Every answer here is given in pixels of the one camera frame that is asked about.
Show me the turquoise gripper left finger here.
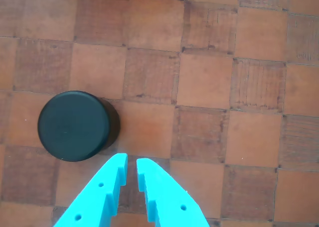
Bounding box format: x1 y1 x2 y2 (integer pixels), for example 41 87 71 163
53 153 129 227

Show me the turquoise gripper right finger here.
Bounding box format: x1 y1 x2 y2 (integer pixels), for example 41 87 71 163
136 158 210 227

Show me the black cylinder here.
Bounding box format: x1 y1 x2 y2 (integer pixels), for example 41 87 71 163
37 90 121 162

